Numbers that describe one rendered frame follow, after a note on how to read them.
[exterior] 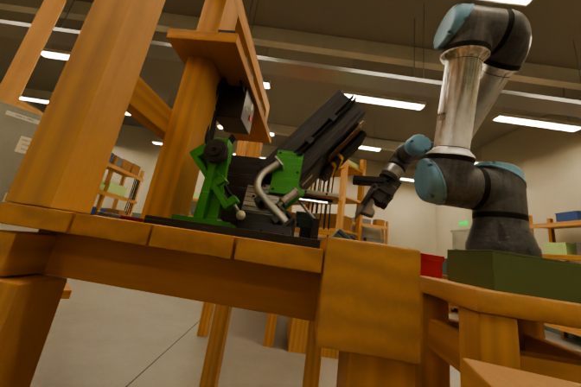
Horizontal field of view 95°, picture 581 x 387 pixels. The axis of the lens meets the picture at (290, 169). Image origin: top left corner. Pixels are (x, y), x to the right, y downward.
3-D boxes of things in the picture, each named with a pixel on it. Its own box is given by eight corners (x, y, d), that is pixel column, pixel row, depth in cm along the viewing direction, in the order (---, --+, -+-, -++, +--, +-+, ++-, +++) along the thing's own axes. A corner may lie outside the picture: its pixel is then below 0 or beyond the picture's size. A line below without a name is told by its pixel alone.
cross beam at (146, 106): (238, 193, 188) (240, 180, 190) (103, 82, 63) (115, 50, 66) (231, 192, 188) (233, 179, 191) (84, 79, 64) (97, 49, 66)
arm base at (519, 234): (501, 257, 74) (500, 222, 77) (561, 262, 60) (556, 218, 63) (451, 249, 73) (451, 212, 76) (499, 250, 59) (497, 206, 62)
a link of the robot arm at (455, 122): (488, 213, 65) (518, -3, 66) (426, 204, 65) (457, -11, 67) (457, 207, 77) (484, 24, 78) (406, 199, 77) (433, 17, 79)
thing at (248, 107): (250, 135, 126) (256, 106, 130) (241, 117, 109) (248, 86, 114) (225, 132, 127) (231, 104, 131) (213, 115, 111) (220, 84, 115)
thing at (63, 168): (245, 238, 187) (267, 116, 214) (49, 208, 45) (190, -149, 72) (233, 237, 188) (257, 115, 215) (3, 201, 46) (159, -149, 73)
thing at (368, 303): (328, 272, 179) (331, 249, 183) (422, 367, 35) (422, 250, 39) (308, 269, 180) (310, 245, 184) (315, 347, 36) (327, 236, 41)
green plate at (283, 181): (296, 204, 112) (302, 162, 122) (296, 195, 105) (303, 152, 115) (270, 200, 113) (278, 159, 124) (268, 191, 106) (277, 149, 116)
